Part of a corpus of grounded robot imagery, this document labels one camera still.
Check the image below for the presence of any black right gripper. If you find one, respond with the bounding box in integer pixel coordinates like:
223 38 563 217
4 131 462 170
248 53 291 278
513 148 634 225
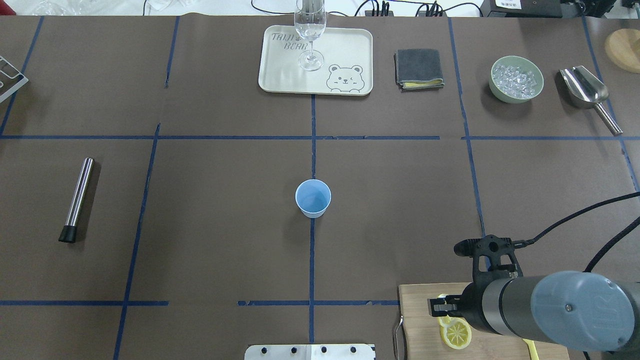
428 235 523 319

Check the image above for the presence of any yellow plastic knife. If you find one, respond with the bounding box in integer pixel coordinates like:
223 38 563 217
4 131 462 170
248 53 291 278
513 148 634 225
522 338 540 360

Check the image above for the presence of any black monitor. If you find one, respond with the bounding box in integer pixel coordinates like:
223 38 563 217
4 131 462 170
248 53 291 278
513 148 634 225
480 0 639 19

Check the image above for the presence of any light blue plastic cup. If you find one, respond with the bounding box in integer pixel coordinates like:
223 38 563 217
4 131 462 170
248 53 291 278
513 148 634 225
294 178 332 219

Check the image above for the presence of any steel muddler black tip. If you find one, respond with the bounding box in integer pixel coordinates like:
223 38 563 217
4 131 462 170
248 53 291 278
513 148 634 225
58 157 95 244

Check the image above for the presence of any clear wine glass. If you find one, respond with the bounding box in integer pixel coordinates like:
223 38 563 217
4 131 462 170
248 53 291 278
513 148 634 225
294 0 327 72

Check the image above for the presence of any wooden cutting board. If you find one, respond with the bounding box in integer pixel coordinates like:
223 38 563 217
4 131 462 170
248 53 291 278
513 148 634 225
393 282 569 360

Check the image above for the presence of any wooden cup tree stand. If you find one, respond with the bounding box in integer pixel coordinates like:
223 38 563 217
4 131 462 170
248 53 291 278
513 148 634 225
605 28 640 74

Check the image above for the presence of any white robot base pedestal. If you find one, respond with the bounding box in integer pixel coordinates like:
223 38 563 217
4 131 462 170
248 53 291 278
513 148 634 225
244 343 377 360

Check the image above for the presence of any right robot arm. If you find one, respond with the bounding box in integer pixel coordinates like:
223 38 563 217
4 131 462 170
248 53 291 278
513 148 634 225
429 235 640 357

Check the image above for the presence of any white cup rack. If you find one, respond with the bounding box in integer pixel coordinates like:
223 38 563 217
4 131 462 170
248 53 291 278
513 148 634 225
0 56 29 103

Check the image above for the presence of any yellow lemon half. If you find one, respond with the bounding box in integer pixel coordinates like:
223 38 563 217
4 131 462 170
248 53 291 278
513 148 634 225
438 316 473 350

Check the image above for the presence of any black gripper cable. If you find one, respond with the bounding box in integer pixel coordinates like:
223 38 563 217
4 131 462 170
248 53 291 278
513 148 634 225
510 192 640 360

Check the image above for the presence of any green bowl of ice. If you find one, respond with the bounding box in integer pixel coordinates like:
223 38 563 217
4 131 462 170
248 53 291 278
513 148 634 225
488 55 545 104

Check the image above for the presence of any grey folded cloth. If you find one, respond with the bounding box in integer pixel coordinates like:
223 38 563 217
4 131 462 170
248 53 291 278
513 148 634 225
394 48 445 91

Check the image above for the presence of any steel ice scoop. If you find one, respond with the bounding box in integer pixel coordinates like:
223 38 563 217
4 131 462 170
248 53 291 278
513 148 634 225
558 65 624 137

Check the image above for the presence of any cream bear tray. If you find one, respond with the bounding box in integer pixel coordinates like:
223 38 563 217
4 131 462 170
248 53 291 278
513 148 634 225
258 25 374 96

